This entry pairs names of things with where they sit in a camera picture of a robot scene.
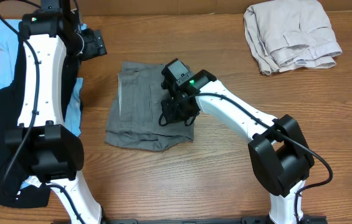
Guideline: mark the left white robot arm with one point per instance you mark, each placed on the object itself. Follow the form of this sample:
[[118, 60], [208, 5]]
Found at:
[[41, 143]]

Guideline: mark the grey shorts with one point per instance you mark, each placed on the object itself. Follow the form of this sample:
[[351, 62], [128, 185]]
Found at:
[[134, 113]]

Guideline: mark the folded beige trousers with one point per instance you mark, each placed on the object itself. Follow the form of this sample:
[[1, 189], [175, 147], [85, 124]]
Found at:
[[286, 35]]

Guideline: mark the light blue shirt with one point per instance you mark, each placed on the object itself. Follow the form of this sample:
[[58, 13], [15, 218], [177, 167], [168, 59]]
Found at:
[[8, 56]]

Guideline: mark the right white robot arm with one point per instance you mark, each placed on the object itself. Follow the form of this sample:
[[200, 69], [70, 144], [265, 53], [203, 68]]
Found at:
[[277, 147]]

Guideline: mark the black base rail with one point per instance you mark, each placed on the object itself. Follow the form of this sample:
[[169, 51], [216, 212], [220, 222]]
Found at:
[[307, 219]]

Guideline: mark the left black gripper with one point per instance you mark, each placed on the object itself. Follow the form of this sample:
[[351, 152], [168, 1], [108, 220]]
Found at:
[[96, 45]]

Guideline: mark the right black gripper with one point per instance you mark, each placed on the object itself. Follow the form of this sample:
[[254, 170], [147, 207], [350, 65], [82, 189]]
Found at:
[[169, 111]]

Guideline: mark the black shirt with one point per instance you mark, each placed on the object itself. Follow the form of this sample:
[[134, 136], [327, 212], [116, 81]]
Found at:
[[18, 194]]

